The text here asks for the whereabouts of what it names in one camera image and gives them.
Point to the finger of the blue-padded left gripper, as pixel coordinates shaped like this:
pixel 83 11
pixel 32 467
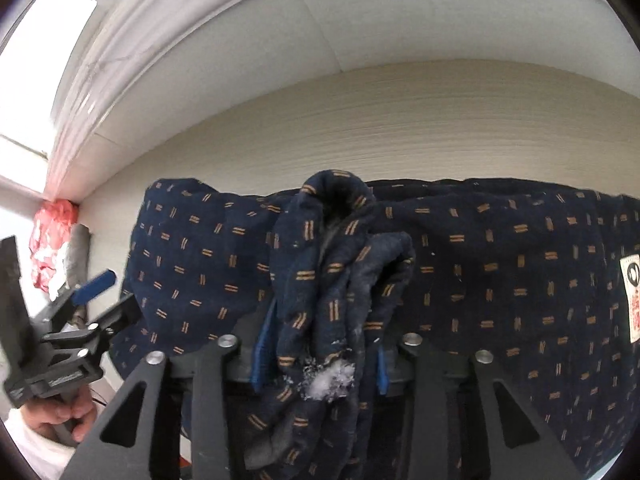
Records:
pixel 62 310
pixel 96 337

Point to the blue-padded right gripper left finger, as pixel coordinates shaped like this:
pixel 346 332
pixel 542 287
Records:
pixel 170 419

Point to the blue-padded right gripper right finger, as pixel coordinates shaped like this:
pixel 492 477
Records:
pixel 463 418

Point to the navy dotted pants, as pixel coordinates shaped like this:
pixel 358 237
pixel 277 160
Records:
pixel 540 275

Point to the person's left hand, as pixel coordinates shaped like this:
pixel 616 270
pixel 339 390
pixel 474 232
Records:
pixel 43 415

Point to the grey folded garment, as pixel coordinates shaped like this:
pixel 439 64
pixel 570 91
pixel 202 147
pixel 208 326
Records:
pixel 77 260

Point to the red patterned cloth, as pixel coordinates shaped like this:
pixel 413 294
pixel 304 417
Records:
pixel 48 244

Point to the white sliding window frame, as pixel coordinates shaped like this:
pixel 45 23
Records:
pixel 40 54

